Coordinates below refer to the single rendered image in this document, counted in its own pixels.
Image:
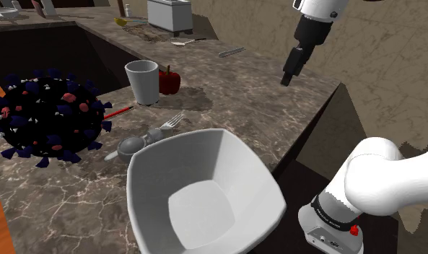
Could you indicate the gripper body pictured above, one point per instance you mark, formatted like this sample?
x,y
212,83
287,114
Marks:
x,y
310,31

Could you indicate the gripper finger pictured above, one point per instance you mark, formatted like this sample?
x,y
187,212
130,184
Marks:
x,y
292,68

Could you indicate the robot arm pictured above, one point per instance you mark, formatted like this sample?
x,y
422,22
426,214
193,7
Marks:
x,y
375,179

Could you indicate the grey flat bar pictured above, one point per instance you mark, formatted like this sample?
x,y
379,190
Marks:
x,y
231,52

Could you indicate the white spoon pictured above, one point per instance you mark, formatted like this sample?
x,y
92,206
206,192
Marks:
x,y
182,43

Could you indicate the red bell pepper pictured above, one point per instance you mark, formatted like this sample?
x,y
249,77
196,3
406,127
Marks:
x,y
170,82

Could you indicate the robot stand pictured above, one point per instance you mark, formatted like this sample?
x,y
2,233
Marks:
x,y
301,197

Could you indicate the silver fork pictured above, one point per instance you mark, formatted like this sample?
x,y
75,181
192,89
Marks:
x,y
173,121

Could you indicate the white box appliance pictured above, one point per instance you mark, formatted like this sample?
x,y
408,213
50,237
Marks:
x,y
169,14

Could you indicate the white cup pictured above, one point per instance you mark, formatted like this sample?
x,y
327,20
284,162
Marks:
x,y
143,82

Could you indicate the white square bowl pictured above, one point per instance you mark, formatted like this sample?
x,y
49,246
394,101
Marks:
x,y
203,197

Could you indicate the small white bottle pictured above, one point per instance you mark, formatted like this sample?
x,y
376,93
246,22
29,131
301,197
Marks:
x,y
128,10

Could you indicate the yellow spoon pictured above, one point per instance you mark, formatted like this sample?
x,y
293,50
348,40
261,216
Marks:
x,y
122,22

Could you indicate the grey ice cream scoop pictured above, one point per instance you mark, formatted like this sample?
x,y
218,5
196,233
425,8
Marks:
x,y
132,147

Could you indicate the red pencil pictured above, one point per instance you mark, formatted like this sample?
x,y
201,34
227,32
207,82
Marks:
x,y
118,113

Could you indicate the black spiky ball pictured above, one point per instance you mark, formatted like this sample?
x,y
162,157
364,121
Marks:
x,y
48,116

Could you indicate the white plate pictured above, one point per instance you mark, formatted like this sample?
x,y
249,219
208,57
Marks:
x,y
2,12

